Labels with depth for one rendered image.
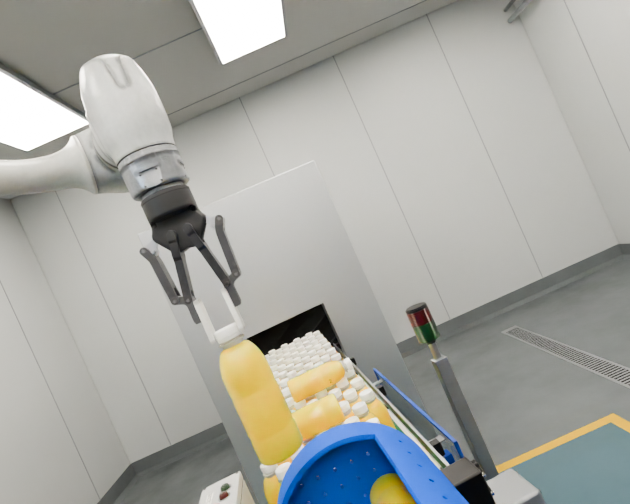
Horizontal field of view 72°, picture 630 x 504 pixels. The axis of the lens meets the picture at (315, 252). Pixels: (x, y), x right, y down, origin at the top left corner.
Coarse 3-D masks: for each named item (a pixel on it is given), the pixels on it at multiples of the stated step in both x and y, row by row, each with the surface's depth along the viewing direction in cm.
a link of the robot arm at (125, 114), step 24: (96, 72) 60; (120, 72) 61; (96, 96) 60; (120, 96) 60; (144, 96) 61; (96, 120) 61; (120, 120) 60; (144, 120) 60; (168, 120) 65; (96, 144) 66; (120, 144) 60; (144, 144) 61
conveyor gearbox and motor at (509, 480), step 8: (504, 472) 102; (512, 472) 101; (488, 480) 102; (496, 480) 101; (504, 480) 100; (512, 480) 98; (520, 480) 97; (496, 488) 98; (504, 488) 97; (512, 488) 96; (520, 488) 95; (528, 488) 94; (536, 488) 94; (496, 496) 96; (504, 496) 95; (512, 496) 94; (520, 496) 93; (528, 496) 92; (536, 496) 92
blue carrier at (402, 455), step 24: (336, 432) 72; (360, 432) 70; (384, 432) 71; (312, 456) 68; (336, 456) 74; (360, 456) 74; (384, 456) 75; (408, 456) 62; (288, 480) 69; (312, 480) 73; (336, 480) 73; (360, 480) 74; (408, 480) 54; (432, 480) 56
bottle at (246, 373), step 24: (240, 336) 65; (240, 360) 63; (264, 360) 65; (240, 384) 62; (264, 384) 63; (240, 408) 63; (264, 408) 62; (288, 408) 66; (264, 432) 62; (288, 432) 63; (264, 456) 63; (288, 456) 63
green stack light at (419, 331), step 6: (426, 324) 119; (432, 324) 120; (414, 330) 121; (420, 330) 120; (426, 330) 119; (432, 330) 119; (438, 330) 122; (420, 336) 120; (426, 336) 119; (432, 336) 119; (438, 336) 120; (420, 342) 121; (426, 342) 120
